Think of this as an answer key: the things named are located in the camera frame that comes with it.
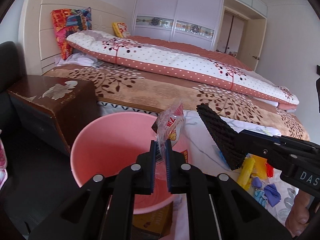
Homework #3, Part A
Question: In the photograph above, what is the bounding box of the black chair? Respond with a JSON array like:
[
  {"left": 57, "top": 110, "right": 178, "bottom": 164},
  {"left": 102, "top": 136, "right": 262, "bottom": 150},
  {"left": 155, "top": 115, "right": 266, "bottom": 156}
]
[{"left": 0, "top": 41, "right": 23, "bottom": 94}]

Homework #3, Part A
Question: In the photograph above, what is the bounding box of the white dotted folded quilt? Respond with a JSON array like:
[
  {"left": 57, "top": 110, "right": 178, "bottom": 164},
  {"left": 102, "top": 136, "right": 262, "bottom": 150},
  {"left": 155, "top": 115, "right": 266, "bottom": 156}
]
[{"left": 66, "top": 30, "right": 299, "bottom": 109}]

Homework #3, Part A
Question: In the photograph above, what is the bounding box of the white sliding door wardrobe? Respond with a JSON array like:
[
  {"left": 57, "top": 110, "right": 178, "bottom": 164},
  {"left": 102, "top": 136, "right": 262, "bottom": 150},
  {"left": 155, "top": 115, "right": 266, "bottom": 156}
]
[{"left": 132, "top": 0, "right": 267, "bottom": 50}]

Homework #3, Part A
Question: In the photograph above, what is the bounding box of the dark wooden nightstand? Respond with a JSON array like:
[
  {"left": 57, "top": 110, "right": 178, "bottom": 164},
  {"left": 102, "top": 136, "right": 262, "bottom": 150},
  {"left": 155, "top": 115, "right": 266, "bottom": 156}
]
[{"left": 8, "top": 75, "right": 100, "bottom": 155}]

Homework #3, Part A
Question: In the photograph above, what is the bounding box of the beige wooden door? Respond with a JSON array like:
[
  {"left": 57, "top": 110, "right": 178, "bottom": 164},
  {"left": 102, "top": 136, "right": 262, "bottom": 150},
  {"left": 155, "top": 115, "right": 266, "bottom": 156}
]
[{"left": 217, "top": 10, "right": 267, "bottom": 72}]

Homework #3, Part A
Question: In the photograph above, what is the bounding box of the orange red plastic scrap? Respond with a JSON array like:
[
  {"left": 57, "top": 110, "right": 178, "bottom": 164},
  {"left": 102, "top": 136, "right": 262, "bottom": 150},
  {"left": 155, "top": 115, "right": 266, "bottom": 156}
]
[{"left": 265, "top": 163, "right": 274, "bottom": 178}]

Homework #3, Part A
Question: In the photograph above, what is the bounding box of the black wall switch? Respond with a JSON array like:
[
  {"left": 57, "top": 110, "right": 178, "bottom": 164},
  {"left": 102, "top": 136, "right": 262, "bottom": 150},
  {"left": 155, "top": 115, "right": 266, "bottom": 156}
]
[{"left": 316, "top": 65, "right": 320, "bottom": 112}]

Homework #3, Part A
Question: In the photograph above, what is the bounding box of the yellow red small pillow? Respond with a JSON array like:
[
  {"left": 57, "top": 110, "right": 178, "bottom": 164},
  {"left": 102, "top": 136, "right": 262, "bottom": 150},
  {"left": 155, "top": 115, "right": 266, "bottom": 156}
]
[{"left": 112, "top": 22, "right": 131, "bottom": 38}]

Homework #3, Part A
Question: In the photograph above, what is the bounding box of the beige wooden headboard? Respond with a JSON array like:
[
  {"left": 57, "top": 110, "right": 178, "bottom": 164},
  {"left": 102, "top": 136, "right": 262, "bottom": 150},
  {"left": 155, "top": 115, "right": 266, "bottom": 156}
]
[{"left": 18, "top": 0, "right": 131, "bottom": 75}]

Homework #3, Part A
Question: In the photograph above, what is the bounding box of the colourful patterned pillow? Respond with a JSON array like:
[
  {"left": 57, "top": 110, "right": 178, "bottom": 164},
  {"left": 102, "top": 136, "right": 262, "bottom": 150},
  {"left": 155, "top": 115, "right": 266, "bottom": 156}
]
[{"left": 51, "top": 7, "right": 92, "bottom": 60}]

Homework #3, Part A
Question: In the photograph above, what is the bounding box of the clear plastic snack wrapper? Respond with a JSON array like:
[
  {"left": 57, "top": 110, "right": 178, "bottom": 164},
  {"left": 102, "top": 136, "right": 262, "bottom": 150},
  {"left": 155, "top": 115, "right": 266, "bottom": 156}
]
[{"left": 151, "top": 100, "right": 184, "bottom": 163}]

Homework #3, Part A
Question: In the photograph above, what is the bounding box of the pink plastic bucket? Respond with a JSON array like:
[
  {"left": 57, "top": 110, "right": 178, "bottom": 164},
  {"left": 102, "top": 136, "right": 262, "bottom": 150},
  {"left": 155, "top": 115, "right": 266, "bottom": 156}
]
[{"left": 70, "top": 112, "right": 192, "bottom": 215}]

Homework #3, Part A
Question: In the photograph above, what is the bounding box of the brown leaf pattern blanket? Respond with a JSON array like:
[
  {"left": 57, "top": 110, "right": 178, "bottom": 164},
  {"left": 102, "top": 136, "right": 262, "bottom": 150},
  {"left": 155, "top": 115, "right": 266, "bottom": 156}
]
[{"left": 45, "top": 64, "right": 310, "bottom": 140}]

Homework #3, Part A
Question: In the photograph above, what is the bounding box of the yellow cardboard box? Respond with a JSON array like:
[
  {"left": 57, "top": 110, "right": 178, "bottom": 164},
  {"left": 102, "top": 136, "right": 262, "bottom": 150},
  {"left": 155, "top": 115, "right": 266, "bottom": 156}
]
[{"left": 131, "top": 202, "right": 173, "bottom": 239}]

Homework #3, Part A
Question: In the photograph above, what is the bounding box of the person's right hand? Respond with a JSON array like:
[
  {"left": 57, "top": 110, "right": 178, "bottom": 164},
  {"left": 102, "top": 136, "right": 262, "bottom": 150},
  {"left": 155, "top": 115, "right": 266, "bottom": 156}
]
[{"left": 285, "top": 190, "right": 310, "bottom": 237}]

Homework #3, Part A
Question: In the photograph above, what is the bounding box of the pink patterned cloth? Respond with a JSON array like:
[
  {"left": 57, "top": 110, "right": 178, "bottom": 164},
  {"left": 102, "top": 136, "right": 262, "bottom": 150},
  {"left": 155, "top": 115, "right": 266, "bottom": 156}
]
[{"left": 0, "top": 139, "right": 8, "bottom": 189}]

